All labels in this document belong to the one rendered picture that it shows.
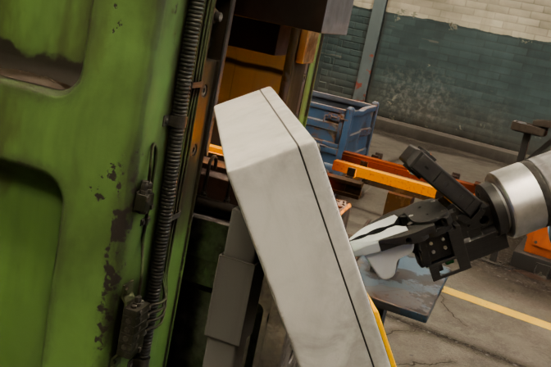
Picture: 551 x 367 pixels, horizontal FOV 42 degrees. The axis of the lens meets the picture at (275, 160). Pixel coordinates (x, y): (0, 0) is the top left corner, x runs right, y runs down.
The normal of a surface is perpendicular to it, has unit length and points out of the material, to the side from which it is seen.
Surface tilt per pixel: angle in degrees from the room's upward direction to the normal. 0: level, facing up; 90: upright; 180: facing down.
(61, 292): 90
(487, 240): 90
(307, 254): 90
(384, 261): 92
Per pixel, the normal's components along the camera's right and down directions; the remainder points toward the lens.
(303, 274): 0.11, 0.23
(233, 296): -0.33, 0.13
